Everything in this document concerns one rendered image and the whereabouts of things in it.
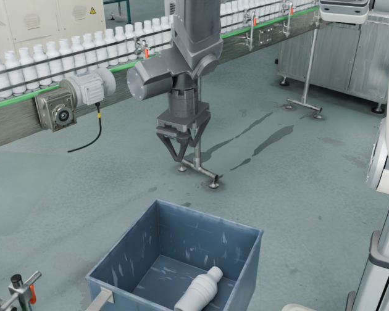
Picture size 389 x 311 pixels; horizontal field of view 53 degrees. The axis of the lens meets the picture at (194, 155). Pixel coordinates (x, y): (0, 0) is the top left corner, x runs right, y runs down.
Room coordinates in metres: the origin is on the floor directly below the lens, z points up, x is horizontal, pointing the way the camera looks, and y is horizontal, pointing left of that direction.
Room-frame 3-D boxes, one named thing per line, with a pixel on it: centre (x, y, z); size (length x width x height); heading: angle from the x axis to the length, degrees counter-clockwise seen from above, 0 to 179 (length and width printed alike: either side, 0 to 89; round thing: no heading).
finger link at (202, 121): (0.70, 0.01, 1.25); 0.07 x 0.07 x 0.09; 62
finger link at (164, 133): (0.67, 0.03, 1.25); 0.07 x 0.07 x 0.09; 62
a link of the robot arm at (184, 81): (0.68, 0.03, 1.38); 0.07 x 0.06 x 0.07; 127
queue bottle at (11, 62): (1.52, 0.73, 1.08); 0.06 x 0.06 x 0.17
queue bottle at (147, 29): (2.05, 0.24, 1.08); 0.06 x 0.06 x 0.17
